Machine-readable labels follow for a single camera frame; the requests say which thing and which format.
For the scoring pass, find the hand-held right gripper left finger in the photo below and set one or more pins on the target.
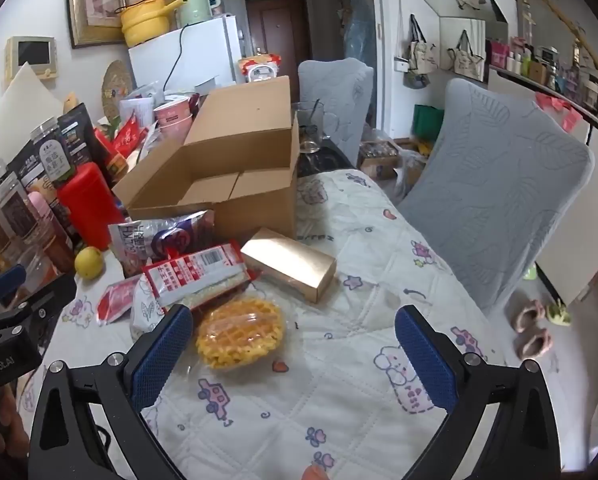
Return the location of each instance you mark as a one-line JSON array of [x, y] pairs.
[[161, 360]]

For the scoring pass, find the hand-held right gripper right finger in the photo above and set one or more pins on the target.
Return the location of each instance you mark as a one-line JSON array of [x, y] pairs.
[[426, 360]]

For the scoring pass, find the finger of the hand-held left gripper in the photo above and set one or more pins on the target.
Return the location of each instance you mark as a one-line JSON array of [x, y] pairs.
[[44, 301], [1, 284]]

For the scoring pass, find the white patterned snack packet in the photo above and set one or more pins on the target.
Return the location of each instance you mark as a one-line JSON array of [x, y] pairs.
[[146, 307]]

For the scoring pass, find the small pink red packet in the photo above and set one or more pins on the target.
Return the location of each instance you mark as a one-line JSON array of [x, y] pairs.
[[116, 302]]

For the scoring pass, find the yellow waffle clear packet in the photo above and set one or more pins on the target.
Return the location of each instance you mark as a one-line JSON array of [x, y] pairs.
[[241, 332]]

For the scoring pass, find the red white snack packet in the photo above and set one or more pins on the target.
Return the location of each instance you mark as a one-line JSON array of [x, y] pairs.
[[199, 272]]

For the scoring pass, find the silver purple snack bag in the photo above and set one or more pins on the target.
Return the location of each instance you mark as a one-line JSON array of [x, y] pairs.
[[149, 242]]

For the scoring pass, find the brown cardboard box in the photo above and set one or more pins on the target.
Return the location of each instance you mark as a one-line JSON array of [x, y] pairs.
[[239, 160]]

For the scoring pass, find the brown box of snacks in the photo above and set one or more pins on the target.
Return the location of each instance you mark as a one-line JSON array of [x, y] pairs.
[[378, 157]]

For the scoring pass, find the yellow lemon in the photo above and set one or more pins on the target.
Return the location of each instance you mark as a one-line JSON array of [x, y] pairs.
[[89, 262]]

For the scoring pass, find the pink lid jar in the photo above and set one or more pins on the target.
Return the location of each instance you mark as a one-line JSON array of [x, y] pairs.
[[49, 230]]

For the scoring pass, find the printed quilted tablecloth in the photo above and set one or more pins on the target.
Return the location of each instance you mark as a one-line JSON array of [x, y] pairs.
[[349, 360]]

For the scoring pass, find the red plastic canister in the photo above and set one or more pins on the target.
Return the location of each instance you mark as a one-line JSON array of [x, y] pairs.
[[86, 205]]

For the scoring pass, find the pink slipper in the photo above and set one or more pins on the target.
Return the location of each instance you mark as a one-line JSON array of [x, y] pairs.
[[528, 316], [533, 344]]

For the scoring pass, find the green plush toy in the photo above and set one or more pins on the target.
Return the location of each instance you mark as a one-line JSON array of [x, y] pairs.
[[559, 314]]

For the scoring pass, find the gold box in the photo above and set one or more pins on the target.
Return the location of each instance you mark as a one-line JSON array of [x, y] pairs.
[[291, 265]]

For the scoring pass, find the black stand-up pouch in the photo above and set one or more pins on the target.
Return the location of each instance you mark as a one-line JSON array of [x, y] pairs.
[[81, 132]]

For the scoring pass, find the grey covered chair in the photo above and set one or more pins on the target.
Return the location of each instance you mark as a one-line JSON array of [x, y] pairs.
[[336, 95], [489, 185]]

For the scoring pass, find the clear plastic bag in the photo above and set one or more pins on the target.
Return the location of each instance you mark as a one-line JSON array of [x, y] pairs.
[[411, 172]]

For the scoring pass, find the pink paper cup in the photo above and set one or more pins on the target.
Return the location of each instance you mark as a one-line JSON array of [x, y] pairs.
[[173, 112], [175, 135]]

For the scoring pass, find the white printed paper pouch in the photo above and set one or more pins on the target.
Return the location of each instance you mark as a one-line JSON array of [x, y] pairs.
[[136, 110]]

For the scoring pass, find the round woven mat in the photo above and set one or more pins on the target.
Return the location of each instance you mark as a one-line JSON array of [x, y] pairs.
[[116, 85]]

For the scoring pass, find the green shopping bag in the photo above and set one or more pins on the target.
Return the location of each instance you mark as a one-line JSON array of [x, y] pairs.
[[428, 122]]

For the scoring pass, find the glass mug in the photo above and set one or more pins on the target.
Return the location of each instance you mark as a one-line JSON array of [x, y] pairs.
[[311, 127]]

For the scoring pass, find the white fridge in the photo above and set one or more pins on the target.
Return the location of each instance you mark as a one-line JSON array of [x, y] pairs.
[[204, 55]]

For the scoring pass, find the yellow pot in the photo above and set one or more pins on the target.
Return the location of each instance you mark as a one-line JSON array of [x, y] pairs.
[[144, 22]]

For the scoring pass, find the framed picture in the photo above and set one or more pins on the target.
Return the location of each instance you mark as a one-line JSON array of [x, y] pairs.
[[96, 2]]

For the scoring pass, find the canvas tote bag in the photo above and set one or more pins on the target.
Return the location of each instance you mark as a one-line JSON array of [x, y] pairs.
[[421, 52], [466, 60]]

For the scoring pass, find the orange red snack bag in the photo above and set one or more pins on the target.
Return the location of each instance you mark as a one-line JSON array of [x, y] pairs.
[[266, 61]]

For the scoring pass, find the row of cosmetic bottles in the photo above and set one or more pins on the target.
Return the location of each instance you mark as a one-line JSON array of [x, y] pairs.
[[544, 65]]

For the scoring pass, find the green electric kettle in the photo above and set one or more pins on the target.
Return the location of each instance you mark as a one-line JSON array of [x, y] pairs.
[[194, 2]]

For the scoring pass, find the brown door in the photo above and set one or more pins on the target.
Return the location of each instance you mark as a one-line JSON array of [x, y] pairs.
[[279, 35]]

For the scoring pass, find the bamboo pole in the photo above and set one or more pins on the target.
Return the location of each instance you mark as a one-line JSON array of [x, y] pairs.
[[554, 5]]

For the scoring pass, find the wall intercom panel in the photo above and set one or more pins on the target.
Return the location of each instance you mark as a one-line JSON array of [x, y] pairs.
[[31, 55]]

